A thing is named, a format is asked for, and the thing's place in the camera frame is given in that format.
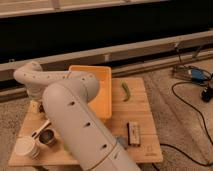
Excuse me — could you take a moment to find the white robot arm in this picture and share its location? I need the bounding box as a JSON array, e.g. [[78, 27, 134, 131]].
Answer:
[[13, 61, 140, 171]]

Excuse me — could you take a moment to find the metal cup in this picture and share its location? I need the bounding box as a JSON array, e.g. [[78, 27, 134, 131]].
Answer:
[[39, 129, 55, 146]]

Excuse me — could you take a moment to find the white dish brush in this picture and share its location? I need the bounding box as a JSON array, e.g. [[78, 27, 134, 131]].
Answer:
[[31, 120, 51, 138]]

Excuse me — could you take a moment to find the yellow plastic tub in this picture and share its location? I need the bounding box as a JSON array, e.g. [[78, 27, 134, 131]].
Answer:
[[69, 65, 112, 122]]

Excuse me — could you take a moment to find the wooden board table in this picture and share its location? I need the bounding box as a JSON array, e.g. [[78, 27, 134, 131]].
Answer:
[[9, 77, 163, 167]]

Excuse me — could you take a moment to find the blue sponge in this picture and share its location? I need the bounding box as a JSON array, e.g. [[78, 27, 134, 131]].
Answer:
[[116, 136, 128, 149]]

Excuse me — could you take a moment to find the dark wooden brush block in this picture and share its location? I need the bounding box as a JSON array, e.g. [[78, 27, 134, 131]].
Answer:
[[127, 122, 140, 146]]

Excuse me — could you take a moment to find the blue device on floor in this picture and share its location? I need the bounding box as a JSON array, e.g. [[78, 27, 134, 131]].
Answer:
[[172, 66, 211, 83]]

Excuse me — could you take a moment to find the black cable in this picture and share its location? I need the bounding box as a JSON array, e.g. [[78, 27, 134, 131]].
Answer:
[[159, 81, 213, 167]]

